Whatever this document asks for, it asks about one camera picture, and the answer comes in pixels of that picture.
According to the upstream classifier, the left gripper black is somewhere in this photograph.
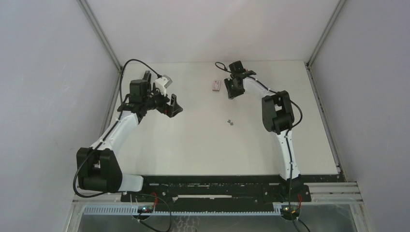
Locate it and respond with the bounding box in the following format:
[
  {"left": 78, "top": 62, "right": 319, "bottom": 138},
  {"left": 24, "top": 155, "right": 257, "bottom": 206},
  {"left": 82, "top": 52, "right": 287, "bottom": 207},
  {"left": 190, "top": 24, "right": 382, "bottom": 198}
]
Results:
[{"left": 142, "top": 85, "right": 182, "bottom": 118}]

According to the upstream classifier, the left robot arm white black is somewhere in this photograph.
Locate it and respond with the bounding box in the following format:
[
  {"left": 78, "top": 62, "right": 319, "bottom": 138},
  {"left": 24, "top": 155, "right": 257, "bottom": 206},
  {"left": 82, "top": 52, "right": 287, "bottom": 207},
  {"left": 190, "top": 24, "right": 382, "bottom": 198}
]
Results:
[{"left": 73, "top": 75, "right": 183, "bottom": 202}]

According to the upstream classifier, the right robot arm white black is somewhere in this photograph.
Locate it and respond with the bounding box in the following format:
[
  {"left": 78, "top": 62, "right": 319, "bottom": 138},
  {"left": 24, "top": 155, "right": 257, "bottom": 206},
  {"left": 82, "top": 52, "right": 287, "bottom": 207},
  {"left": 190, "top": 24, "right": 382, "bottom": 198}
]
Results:
[{"left": 215, "top": 61, "right": 303, "bottom": 201}]

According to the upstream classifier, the staple box red white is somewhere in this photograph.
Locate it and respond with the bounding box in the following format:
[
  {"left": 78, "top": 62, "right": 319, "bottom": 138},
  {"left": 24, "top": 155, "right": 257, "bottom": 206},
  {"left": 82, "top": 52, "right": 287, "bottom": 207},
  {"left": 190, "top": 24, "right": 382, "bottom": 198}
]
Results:
[{"left": 212, "top": 80, "right": 221, "bottom": 91}]

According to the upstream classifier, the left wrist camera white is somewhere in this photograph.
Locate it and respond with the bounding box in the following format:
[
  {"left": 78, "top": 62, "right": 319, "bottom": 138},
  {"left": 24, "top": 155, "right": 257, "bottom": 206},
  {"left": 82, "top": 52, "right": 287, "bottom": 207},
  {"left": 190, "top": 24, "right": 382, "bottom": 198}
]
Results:
[{"left": 154, "top": 75, "right": 173, "bottom": 96}]

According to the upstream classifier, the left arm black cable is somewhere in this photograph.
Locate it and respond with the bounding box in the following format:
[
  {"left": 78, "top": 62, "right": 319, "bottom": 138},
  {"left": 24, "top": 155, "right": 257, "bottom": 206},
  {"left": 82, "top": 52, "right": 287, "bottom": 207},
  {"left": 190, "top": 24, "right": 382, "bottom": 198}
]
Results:
[{"left": 73, "top": 58, "right": 162, "bottom": 199}]

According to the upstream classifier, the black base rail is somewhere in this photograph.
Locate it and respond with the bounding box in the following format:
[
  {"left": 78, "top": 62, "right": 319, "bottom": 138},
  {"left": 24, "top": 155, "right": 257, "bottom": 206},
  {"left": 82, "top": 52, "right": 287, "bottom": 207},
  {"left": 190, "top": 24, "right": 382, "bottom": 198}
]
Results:
[{"left": 120, "top": 175, "right": 312, "bottom": 212}]

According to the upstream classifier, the white cable duct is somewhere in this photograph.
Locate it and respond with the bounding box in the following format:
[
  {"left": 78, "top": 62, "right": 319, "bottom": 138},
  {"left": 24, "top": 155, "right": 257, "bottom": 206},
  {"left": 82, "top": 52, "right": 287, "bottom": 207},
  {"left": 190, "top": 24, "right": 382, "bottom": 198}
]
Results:
[{"left": 83, "top": 205, "right": 282, "bottom": 216}]

